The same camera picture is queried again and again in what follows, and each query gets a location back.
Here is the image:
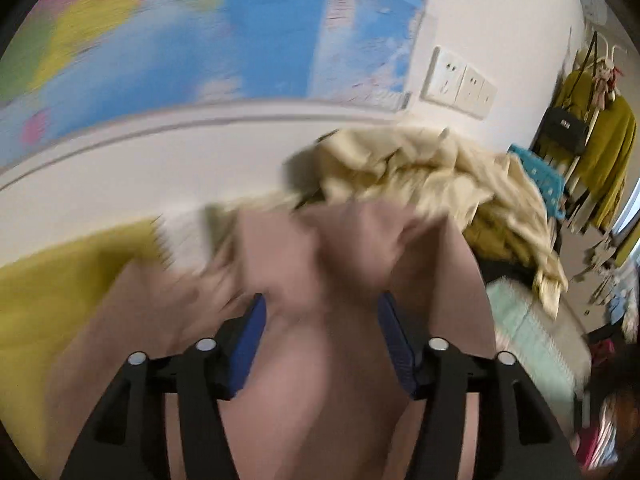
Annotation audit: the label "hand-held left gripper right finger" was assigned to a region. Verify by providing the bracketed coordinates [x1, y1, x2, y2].
[376, 292, 583, 480]

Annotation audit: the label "yellow-green blanket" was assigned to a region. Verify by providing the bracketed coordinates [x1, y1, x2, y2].
[0, 217, 166, 441]

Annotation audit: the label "pink pants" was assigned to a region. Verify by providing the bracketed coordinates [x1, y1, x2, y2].
[45, 200, 498, 480]

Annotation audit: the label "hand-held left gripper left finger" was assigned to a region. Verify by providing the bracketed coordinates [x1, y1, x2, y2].
[60, 292, 268, 480]

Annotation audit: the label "mint green quilt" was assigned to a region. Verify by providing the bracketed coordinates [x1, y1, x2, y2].
[487, 280, 593, 426]

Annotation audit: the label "black handbag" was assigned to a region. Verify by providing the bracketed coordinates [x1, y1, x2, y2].
[540, 106, 591, 157]

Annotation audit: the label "pink striped cloth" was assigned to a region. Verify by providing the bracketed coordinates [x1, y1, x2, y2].
[575, 395, 628, 468]

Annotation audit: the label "white wall socket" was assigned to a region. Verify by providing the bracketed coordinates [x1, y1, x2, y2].
[457, 65, 498, 121]
[420, 46, 468, 103]

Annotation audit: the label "white striped bed sheet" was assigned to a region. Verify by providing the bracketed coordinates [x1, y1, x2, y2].
[155, 205, 236, 271]

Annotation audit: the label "olive green garment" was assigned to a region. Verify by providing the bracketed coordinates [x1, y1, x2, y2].
[462, 200, 541, 266]

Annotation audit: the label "teal plastic basket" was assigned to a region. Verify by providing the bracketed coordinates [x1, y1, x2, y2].
[507, 144, 568, 218]

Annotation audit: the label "colourful wall map poster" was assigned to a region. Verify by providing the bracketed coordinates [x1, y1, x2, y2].
[0, 0, 438, 171]

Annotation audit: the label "cream crumpled garment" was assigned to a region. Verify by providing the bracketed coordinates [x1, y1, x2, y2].
[285, 127, 568, 318]

